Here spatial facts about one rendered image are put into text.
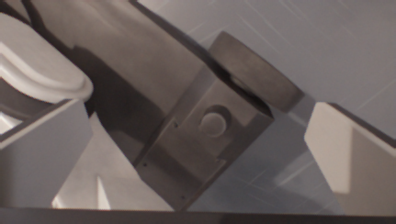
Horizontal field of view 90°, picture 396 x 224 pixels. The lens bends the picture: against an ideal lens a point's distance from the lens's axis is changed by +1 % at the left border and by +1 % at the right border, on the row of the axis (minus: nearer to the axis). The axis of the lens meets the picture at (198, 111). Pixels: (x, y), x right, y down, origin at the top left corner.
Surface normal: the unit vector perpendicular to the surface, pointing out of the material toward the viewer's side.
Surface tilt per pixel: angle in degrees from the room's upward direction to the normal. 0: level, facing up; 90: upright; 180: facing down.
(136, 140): 0
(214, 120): 0
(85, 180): 90
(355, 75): 0
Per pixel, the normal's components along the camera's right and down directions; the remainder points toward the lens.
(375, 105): -0.25, 0.22
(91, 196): 0.59, -0.74
